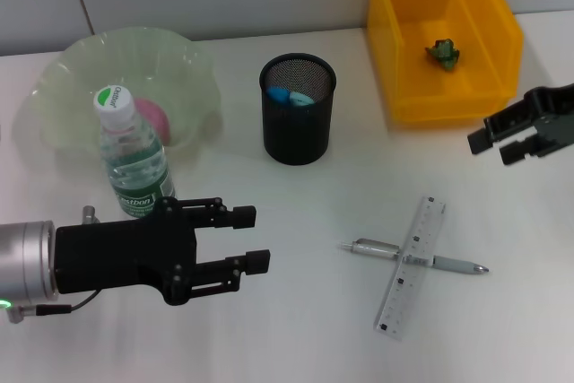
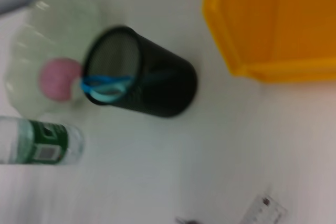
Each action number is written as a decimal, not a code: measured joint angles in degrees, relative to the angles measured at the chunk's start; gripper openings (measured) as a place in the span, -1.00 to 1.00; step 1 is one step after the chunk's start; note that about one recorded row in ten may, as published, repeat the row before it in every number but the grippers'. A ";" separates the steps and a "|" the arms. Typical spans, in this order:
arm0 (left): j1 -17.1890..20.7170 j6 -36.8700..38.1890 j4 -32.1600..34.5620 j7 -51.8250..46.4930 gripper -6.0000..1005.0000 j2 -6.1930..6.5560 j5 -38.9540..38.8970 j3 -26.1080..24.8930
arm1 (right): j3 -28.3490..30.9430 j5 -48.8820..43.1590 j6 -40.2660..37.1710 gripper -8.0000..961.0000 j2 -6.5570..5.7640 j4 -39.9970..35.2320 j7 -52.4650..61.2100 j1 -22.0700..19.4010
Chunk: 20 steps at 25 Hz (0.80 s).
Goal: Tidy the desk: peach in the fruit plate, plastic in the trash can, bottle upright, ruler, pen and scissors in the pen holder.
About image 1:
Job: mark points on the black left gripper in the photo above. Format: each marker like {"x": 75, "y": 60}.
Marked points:
{"x": 121, "y": 257}

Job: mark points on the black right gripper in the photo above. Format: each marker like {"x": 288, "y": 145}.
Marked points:
{"x": 556, "y": 118}

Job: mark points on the small green toy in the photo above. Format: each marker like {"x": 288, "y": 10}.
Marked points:
{"x": 444, "y": 54}

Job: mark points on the clear plastic water bottle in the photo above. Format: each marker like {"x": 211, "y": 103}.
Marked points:
{"x": 134, "y": 154}

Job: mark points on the grey ballpoint pen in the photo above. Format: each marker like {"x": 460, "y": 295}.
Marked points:
{"x": 376, "y": 249}

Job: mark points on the pink peach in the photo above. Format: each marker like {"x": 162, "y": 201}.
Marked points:
{"x": 157, "y": 116}

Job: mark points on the blue capped scissors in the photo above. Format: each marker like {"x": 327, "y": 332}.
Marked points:
{"x": 287, "y": 97}

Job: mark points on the transparent plastic ruler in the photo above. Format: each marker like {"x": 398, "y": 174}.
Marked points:
{"x": 410, "y": 284}

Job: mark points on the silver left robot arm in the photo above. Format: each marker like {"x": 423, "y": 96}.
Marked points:
{"x": 24, "y": 262}

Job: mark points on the black mesh pen holder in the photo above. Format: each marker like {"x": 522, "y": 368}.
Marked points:
{"x": 296, "y": 132}

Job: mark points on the pale green glass fruit plate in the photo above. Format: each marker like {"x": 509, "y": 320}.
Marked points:
{"x": 179, "y": 64}

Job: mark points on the yellow plastic bin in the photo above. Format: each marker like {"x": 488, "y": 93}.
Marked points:
{"x": 448, "y": 91}

